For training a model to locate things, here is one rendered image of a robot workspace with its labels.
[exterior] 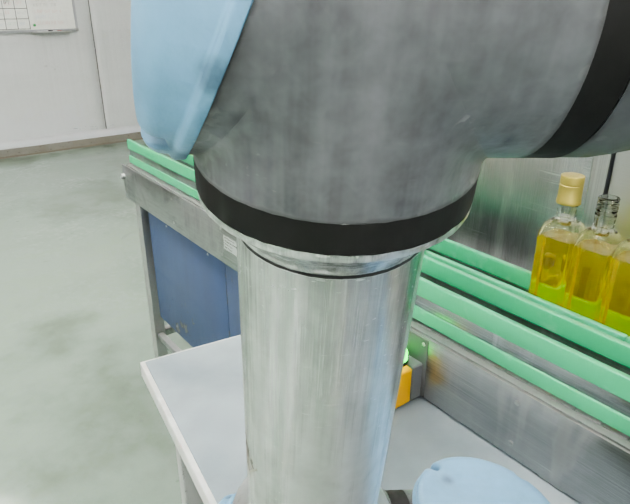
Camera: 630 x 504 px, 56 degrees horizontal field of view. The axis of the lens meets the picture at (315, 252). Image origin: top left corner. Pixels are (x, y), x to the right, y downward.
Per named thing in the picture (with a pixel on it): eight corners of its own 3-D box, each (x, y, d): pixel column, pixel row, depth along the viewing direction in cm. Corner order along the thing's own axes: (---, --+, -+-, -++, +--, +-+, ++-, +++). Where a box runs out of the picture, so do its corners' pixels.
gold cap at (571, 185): (585, 205, 88) (591, 177, 86) (564, 207, 87) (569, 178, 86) (571, 198, 91) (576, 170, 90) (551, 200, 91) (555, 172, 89)
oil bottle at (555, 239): (568, 339, 98) (592, 219, 90) (549, 350, 95) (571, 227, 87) (539, 325, 102) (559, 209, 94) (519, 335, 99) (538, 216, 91)
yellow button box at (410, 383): (420, 398, 105) (423, 363, 102) (390, 414, 100) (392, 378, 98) (392, 379, 110) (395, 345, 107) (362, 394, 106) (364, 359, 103)
